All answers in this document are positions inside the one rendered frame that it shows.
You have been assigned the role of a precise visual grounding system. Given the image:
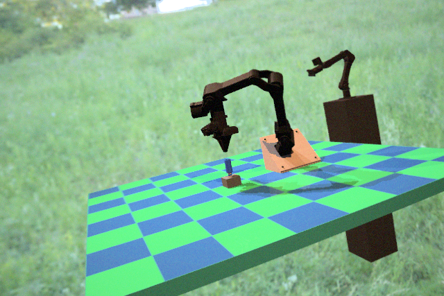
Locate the dark blue marker cap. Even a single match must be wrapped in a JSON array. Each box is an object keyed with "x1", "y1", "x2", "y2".
[{"x1": 224, "y1": 159, "x2": 232, "y2": 173}]

